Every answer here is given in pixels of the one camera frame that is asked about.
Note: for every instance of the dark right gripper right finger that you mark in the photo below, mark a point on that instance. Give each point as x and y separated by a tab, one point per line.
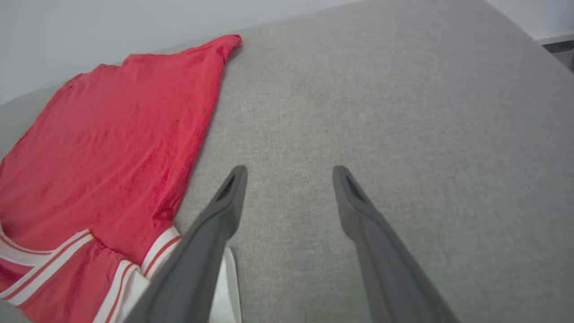
390	269

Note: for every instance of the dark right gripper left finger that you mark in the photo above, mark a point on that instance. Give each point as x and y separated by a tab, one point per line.
197	264

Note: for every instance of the red and white shirt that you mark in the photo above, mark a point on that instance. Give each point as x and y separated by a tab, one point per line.
112	148

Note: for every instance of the grey fabric sofa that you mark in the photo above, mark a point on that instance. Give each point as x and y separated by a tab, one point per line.
403	112

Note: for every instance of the dark baseboard strip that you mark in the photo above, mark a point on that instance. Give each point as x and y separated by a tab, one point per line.
563	47

